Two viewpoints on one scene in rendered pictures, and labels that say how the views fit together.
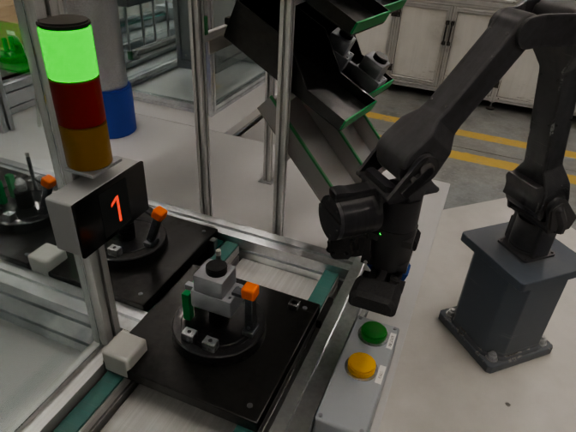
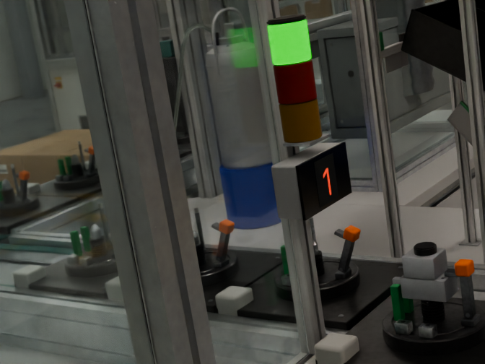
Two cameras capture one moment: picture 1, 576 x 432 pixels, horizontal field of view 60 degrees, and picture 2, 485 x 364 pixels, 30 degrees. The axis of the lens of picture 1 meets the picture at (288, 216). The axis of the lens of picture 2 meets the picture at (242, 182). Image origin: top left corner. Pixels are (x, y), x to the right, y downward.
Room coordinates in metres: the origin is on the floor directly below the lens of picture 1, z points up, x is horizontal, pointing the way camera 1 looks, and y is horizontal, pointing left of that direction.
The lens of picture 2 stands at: (-0.62, -0.01, 1.49)
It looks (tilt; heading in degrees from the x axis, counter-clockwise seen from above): 14 degrees down; 17
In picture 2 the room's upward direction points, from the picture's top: 9 degrees counter-clockwise
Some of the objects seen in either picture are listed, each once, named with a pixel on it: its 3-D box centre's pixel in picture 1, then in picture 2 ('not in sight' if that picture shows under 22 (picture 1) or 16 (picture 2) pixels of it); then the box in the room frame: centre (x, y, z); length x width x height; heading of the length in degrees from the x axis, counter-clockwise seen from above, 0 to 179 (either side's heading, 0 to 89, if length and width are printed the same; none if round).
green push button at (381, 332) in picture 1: (373, 333); not in sight; (0.55, -0.14, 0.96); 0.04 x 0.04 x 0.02
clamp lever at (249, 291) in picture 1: (245, 305); (460, 288); (0.52, 0.05, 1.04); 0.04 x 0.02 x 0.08; 69
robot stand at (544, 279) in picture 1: (507, 293); not in sight; (0.67, -0.39, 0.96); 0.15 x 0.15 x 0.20; 23
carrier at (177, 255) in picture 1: (125, 226); (312, 260); (0.73, 0.29, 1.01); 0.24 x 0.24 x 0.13; 69
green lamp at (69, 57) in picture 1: (69, 51); (289, 42); (0.50, 0.23, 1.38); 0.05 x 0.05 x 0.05
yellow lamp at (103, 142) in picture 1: (86, 141); (300, 119); (0.50, 0.23, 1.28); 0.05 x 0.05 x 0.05
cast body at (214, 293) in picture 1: (211, 282); (420, 269); (0.54, 0.10, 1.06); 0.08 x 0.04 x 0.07; 70
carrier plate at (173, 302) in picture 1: (219, 334); (436, 339); (0.53, 0.09, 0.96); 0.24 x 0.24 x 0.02; 69
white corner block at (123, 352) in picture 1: (125, 354); (337, 354); (0.48, 0.22, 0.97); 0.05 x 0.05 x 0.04; 69
